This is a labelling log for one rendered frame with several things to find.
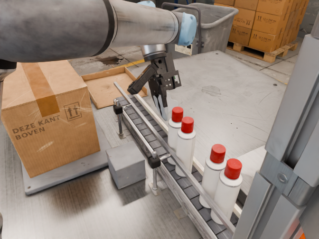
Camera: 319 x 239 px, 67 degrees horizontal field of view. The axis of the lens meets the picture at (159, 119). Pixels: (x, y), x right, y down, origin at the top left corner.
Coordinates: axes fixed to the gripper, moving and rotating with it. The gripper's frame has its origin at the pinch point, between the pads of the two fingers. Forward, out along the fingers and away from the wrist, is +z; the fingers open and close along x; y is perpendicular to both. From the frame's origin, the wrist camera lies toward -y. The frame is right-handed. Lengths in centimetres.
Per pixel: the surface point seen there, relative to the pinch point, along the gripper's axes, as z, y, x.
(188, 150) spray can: 8.4, -0.8, -13.5
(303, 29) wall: -33, 404, 229
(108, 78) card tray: -19, 2, 66
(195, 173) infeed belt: 18.6, 2.7, -7.6
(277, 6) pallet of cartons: -63, 263, 161
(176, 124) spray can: 1.2, -1.2, -10.6
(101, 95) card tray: -11, -7, 53
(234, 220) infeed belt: 27.5, 2.7, -23.1
